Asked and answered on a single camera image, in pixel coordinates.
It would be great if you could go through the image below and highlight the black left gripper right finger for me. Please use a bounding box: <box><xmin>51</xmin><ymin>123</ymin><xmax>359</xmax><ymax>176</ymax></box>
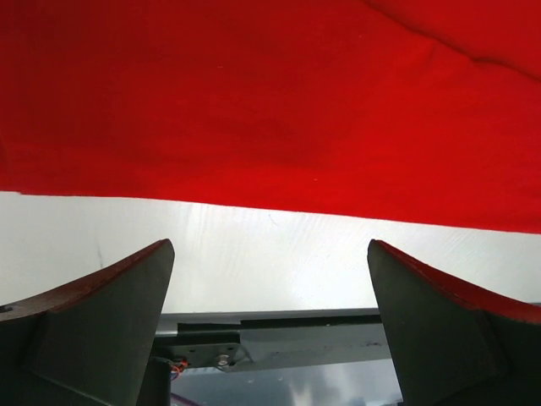
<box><xmin>368</xmin><ymin>240</ymin><xmax>540</xmax><ymax>405</ymax></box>

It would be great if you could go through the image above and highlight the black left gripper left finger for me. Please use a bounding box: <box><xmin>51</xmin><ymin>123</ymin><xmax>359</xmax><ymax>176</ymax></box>
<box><xmin>1</xmin><ymin>239</ymin><xmax>175</xmax><ymax>405</ymax></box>

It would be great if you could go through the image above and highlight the red t shirt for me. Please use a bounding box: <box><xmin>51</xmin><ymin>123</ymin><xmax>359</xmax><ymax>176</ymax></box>
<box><xmin>1</xmin><ymin>1</ymin><xmax>540</xmax><ymax>233</ymax></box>

